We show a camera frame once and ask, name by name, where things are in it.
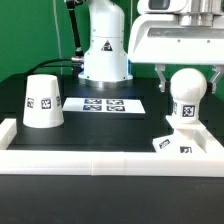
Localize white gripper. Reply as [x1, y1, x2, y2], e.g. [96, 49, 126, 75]
[128, 14, 224, 94]

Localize white lamp bulb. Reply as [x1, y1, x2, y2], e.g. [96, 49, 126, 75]
[170, 68, 207, 124]

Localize white lamp base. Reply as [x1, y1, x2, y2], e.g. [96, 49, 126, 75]
[151, 114, 218, 155]

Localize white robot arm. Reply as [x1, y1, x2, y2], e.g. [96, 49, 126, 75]
[80, 0, 224, 89]

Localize white lamp shade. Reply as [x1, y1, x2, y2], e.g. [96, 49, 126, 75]
[23, 74, 64, 128]

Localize white marker sheet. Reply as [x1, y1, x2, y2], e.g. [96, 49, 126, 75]
[63, 97, 145, 114]

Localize white U-shaped fence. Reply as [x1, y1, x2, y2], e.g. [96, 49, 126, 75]
[0, 118, 224, 177]

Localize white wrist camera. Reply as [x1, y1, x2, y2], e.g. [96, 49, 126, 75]
[137, 0, 188, 15]

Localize black cable bundle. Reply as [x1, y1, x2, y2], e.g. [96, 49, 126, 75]
[31, 57, 85, 75]

